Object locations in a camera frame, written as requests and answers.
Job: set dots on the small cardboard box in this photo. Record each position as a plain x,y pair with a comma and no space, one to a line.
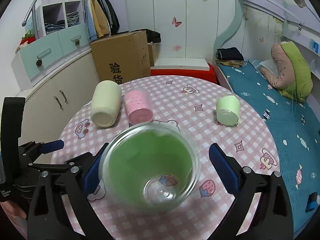
154,49

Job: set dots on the pink felt-wrapped cup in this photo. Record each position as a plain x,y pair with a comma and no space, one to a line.
138,106

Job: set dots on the black folded clothes on bed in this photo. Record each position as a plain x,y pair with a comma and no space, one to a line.
229,54

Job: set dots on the purple open shelf unit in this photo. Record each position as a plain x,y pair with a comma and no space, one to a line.
53,30

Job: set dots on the hanging clothes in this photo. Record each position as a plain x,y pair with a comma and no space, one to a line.
100,18

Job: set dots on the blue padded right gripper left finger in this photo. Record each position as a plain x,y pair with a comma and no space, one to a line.
59,207

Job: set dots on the white wardrobe with butterflies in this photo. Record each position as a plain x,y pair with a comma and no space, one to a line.
188,28

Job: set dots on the cream felt-wrapped cup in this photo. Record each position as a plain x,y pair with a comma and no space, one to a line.
105,104

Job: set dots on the white pillow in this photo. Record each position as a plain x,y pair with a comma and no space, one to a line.
271,66

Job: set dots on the teal patterned bed cover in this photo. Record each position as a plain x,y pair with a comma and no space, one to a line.
282,119

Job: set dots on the white low cabinet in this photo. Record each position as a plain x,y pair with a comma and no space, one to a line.
51,105

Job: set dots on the pink checkered tablecloth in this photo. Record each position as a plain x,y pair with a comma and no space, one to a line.
188,104

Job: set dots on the black and blue device on bed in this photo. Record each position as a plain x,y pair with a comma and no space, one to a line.
312,202

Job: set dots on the large cardboard box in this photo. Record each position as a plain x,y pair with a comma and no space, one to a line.
122,58

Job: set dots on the black clothes in box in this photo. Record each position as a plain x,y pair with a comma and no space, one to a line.
152,36

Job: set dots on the green and pink folded quilt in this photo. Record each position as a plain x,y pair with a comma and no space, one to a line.
294,77

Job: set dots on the red stool with white top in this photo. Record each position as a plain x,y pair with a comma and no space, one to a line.
198,68

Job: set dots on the light green mug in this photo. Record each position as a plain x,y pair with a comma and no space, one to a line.
228,110

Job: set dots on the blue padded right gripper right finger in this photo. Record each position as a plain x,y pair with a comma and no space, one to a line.
273,217

